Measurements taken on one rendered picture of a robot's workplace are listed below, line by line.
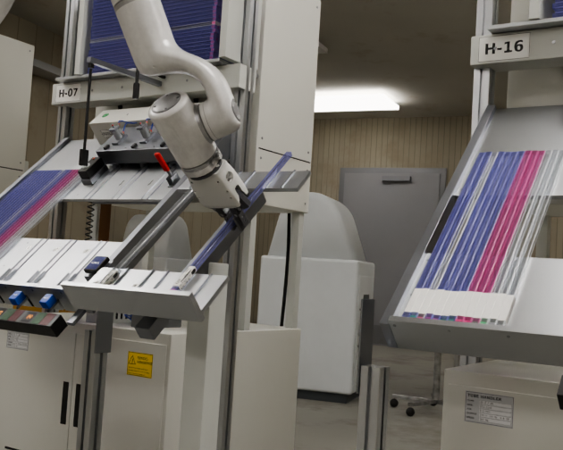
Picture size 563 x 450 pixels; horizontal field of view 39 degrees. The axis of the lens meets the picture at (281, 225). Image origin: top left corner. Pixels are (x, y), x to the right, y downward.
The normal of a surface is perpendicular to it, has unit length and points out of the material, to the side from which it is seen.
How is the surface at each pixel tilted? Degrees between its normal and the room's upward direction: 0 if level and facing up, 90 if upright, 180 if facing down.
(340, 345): 90
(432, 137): 90
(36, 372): 90
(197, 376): 90
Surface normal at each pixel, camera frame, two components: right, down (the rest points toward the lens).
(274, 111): 0.84, 0.02
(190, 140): 0.18, 0.60
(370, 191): -0.40, -0.08
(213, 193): -0.36, 0.75
